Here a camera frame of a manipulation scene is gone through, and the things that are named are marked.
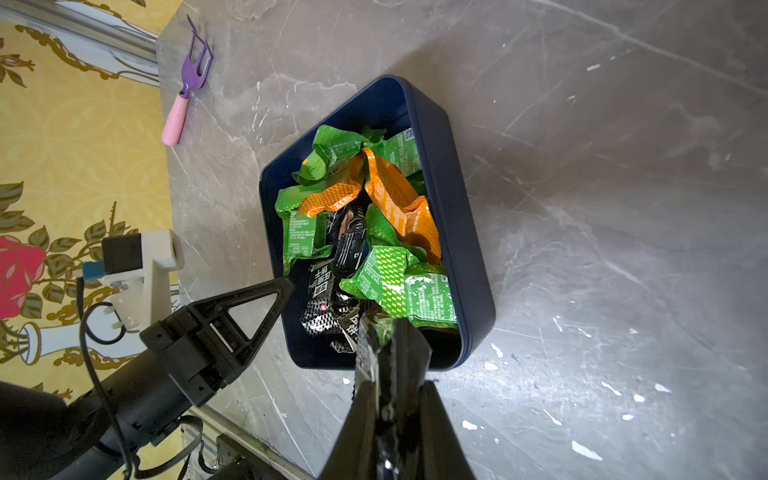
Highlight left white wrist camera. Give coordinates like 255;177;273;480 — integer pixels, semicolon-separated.
79;230;184;333

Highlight orange cookie packet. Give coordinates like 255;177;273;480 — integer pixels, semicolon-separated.
361;148;442;265
298;153;365;218

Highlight orange cookie packet in box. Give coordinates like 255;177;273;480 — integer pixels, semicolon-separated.
361;148;442;265

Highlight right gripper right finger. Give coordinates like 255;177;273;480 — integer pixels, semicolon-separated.
395;319;474;479

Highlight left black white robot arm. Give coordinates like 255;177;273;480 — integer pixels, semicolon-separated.
1;277;294;479

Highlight pink purple toy rake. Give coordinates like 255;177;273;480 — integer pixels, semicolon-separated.
161;16;214;147

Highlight green cookie packet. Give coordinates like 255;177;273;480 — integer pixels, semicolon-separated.
275;183;333;275
340;245;458;330

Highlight dark blue storage box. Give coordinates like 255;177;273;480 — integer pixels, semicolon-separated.
259;76;495;370

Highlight black cookie packet barcode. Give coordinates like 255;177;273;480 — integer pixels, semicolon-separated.
301;200;370;354

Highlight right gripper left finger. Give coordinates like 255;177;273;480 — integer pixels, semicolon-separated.
319;383;383;479

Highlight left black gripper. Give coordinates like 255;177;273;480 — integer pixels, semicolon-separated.
83;277;294;456

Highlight green cookie packet in box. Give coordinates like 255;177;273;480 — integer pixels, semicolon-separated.
340;245;458;330

